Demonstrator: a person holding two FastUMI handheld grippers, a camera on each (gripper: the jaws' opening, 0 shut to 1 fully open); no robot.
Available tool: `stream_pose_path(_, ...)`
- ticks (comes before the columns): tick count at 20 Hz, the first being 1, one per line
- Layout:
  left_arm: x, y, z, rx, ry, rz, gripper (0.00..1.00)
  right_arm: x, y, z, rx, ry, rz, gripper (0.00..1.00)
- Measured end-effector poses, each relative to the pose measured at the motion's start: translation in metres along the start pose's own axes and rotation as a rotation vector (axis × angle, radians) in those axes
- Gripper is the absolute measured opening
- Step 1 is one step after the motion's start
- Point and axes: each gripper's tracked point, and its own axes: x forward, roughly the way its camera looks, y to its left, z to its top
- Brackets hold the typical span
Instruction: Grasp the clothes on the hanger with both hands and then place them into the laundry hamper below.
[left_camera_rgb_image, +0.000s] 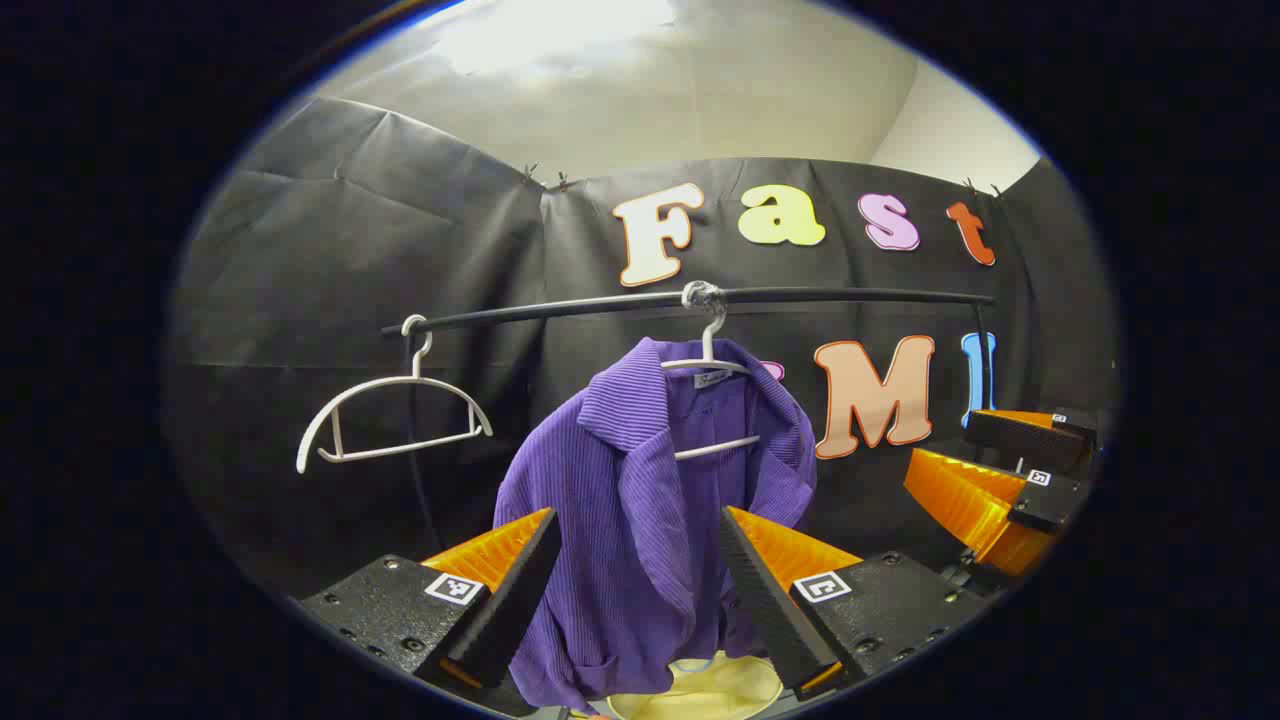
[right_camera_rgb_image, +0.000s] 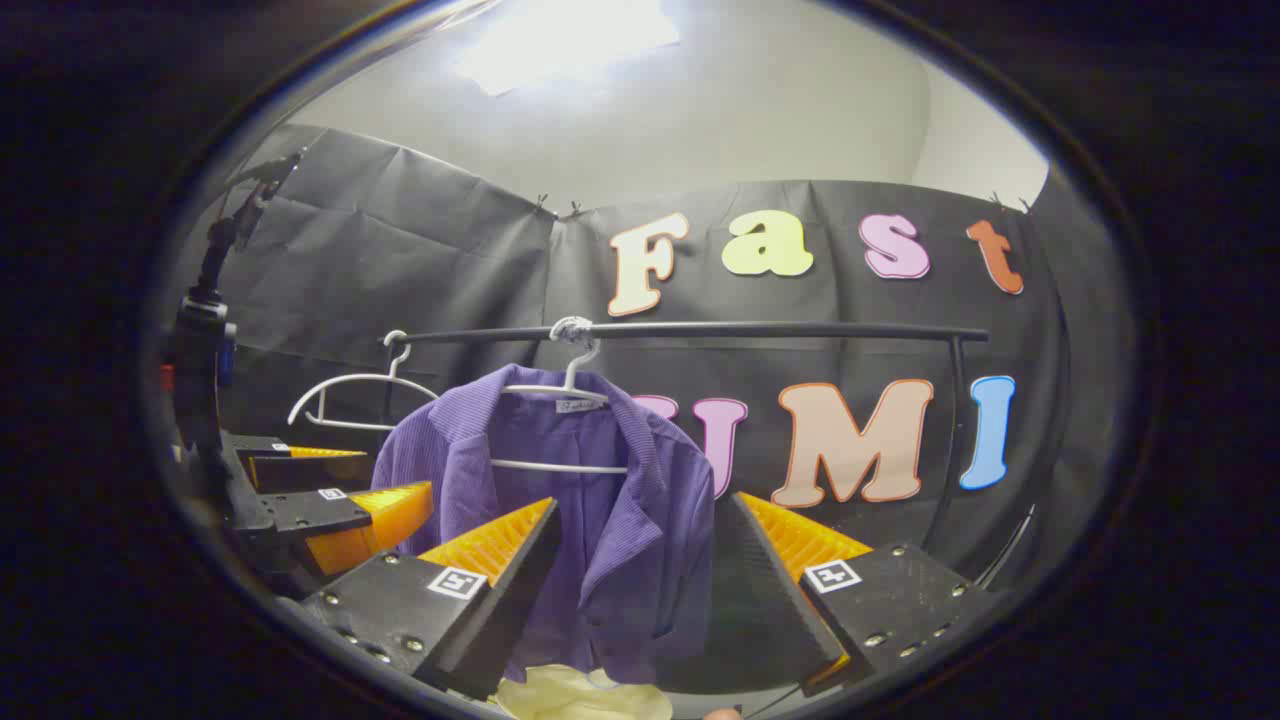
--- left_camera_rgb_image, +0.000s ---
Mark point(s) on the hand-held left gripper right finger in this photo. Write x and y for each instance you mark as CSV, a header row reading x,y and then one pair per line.
x,y
765,600

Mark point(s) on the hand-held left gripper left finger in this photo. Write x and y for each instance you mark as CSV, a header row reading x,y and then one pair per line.
x,y
515,610

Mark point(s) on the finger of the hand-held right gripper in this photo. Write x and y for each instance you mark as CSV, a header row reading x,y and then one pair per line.
x,y
1030,440
970,500

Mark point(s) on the yellow laundry hamper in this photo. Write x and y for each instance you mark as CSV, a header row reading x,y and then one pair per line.
x,y
720,692

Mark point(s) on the purple ribbed shirt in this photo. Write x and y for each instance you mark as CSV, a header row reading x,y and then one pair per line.
x,y
640,520

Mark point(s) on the white plastic hanger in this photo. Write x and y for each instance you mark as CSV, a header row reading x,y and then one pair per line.
x,y
412,379
720,447

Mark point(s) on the black clothes rack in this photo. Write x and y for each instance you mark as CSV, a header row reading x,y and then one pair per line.
x,y
560,308

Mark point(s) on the clear tape wrap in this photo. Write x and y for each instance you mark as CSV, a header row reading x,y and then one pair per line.
x,y
702,294

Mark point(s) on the black backdrop cloth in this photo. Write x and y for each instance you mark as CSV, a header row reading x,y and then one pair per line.
x,y
300,280

